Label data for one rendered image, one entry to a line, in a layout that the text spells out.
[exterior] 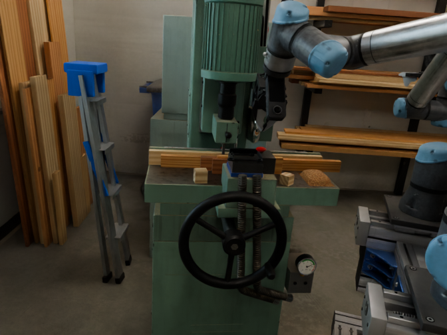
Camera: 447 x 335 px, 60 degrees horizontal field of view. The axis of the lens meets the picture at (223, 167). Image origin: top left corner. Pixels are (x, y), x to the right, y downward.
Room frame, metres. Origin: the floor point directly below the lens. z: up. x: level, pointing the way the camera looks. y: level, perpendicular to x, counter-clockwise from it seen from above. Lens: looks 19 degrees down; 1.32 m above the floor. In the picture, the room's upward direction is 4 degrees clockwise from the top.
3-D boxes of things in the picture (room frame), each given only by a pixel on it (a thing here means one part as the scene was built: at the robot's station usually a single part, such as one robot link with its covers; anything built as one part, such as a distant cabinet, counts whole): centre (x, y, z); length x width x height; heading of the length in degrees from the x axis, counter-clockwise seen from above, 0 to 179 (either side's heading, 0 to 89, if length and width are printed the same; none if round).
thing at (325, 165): (1.25, -0.10, 0.92); 0.62 x 0.02 x 0.04; 98
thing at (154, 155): (1.27, -0.05, 0.93); 0.60 x 0.02 x 0.05; 98
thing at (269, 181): (1.06, -0.07, 0.92); 0.15 x 0.13 x 0.09; 98
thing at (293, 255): (1.13, -0.27, 0.58); 0.12 x 0.08 x 0.08; 8
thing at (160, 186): (1.14, -0.06, 0.87); 0.61 x 0.30 x 0.06; 98
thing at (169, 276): (1.36, 0.02, 0.36); 0.58 x 0.45 x 0.71; 8
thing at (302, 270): (1.06, -0.28, 0.65); 0.06 x 0.04 x 0.08; 98
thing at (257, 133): (1.38, -0.10, 1.02); 0.12 x 0.03 x 0.12; 8
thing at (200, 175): (1.10, 0.07, 0.92); 0.04 x 0.03 x 0.04; 105
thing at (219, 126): (1.26, 0.01, 1.03); 0.14 x 0.07 x 0.09; 8
